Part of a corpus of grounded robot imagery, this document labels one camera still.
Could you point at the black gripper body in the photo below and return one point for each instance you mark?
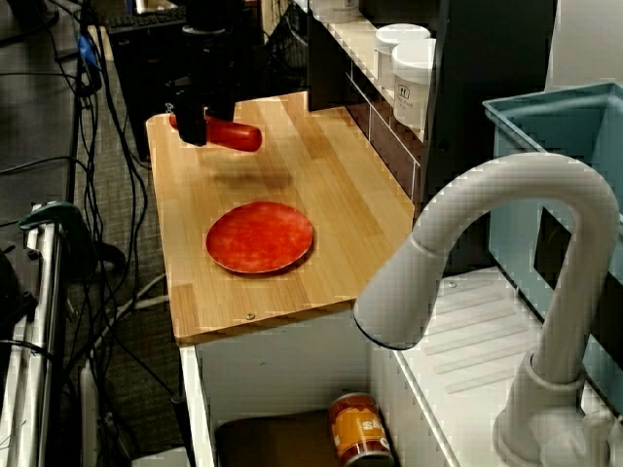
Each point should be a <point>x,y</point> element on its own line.
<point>209,68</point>

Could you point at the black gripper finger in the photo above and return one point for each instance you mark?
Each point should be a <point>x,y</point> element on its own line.
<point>192,124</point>
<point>223,111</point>

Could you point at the red toy sausage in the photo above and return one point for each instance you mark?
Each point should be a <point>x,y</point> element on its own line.
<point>236,136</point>

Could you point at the red round plate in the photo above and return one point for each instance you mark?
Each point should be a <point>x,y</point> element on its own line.
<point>260,238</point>

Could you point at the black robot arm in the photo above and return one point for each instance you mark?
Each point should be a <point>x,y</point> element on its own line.
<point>214,14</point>

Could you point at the black computer tower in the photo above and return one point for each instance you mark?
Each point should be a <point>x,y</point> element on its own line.
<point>141,73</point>

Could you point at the light wooden shelf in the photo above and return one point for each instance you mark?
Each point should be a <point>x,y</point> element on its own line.
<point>355,44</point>

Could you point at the dark grey desk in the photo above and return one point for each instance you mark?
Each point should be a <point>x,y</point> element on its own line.
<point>34,112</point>

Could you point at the green clamp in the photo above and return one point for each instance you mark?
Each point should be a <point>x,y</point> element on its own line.
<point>53,211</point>

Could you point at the dark tile backsplash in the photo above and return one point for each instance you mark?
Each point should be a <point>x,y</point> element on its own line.
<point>389,146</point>

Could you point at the plain white plastic jar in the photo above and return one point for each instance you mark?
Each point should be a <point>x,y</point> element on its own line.
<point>394,48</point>

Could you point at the grey toy faucet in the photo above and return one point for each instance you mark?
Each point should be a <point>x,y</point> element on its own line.
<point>399,292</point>

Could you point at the black device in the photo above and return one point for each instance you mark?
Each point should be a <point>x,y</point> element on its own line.
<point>12,301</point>

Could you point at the black toy kitchen hutch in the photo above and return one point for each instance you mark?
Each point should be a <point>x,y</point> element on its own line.
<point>487,73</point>

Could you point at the teal plastic bin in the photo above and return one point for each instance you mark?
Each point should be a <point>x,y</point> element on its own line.
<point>550,131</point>

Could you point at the white toy sink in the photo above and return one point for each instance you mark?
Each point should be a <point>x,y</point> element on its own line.
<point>477,331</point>

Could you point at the orange soup can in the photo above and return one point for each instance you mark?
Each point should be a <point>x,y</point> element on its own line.
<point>355,428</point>

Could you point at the black square patch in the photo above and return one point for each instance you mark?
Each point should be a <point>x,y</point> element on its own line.
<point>552,248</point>

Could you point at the aluminium frame rail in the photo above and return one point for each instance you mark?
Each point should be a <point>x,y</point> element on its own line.
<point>46,292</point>

